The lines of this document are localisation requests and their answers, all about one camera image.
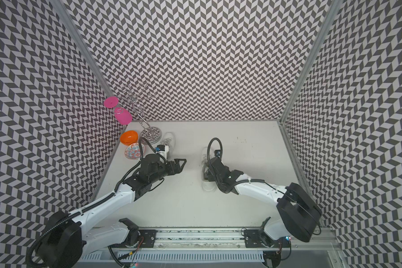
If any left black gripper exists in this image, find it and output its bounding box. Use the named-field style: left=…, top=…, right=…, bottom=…
left=150, top=158, right=186, bottom=184

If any white sneaker one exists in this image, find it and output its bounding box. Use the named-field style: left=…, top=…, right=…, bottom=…
left=160, top=132, right=175, bottom=160
left=201, top=147, right=217, bottom=192

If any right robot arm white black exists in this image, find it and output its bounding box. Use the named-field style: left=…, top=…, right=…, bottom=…
left=203, top=137, right=322, bottom=247

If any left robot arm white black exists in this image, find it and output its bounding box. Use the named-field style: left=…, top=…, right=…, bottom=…
left=25, top=147, right=187, bottom=268

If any patterned floral bowl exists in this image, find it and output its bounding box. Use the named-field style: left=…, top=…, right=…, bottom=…
left=124, top=143, right=141, bottom=160

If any orange bowl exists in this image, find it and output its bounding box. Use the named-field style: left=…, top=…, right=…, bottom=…
left=119, top=130, right=138, bottom=146

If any pink wine glass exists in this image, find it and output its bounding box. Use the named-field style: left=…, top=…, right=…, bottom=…
left=103, top=96, right=133, bottom=125

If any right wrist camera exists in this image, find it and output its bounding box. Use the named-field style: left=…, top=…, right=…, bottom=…
left=214, top=150, right=222, bottom=159

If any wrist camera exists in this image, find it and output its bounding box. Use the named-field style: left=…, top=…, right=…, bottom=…
left=155, top=144, right=169, bottom=160
left=214, top=150, right=222, bottom=159

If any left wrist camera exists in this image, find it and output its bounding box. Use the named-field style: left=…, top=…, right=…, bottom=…
left=155, top=144, right=169, bottom=160

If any silver wire glass rack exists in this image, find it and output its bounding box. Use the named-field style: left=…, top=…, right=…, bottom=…
left=123, top=83, right=162, bottom=144

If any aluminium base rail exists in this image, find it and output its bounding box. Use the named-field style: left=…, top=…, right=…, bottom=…
left=58, top=227, right=342, bottom=252

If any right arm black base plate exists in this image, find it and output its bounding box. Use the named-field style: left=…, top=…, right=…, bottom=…
left=240, top=228, right=291, bottom=250

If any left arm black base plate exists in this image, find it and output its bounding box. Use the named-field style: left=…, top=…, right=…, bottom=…
left=112, top=229, right=157, bottom=249

